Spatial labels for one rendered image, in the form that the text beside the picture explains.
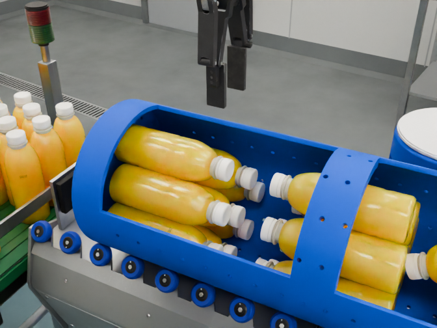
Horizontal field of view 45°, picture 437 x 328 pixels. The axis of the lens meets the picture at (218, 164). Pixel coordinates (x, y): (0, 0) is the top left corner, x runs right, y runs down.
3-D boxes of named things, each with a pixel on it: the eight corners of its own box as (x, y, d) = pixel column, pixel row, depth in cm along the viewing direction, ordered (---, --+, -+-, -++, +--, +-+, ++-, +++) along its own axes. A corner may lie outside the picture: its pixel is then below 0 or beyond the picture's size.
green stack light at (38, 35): (43, 45, 142) (39, 27, 140) (25, 41, 145) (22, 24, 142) (59, 38, 147) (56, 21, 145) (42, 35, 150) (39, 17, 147)
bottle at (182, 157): (108, 136, 92) (209, 164, 85) (132, 114, 97) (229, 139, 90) (116, 168, 97) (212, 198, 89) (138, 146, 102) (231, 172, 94)
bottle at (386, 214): (402, 254, 78) (276, 217, 86) (413, 217, 82) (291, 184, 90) (408, 225, 73) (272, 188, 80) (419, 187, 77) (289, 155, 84)
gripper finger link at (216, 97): (226, 63, 76) (224, 64, 75) (226, 107, 79) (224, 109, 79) (208, 59, 77) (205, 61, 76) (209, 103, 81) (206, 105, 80)
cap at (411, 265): (416, 248, 79) (404, 250, 80) (416, 274, 78) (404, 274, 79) (425, 258, 82) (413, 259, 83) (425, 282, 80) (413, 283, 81)
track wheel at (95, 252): (87, 267, 101) (93, 266, 103) (107, 265, 99) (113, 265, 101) (87, 243, 102) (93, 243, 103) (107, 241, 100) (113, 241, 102)
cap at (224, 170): (214, 166, 87) (224, 168, 86) (224, 152, 90) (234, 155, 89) (215, 183, 89) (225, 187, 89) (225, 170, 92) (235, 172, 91)
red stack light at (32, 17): (39, 27, 140) (37, 12, 138) (22, 24, 142) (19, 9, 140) (56, 21, 145) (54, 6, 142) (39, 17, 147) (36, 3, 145)
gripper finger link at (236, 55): (227, 45, 81) (229, 44, 82) (227, 87, 85) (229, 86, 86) (244, 49, 80) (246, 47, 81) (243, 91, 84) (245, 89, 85)
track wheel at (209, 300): (189, 308, 92) (194, 306, 94) (213, 308, 90) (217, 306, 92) (188, 281, 93) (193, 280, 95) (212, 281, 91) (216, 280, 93)
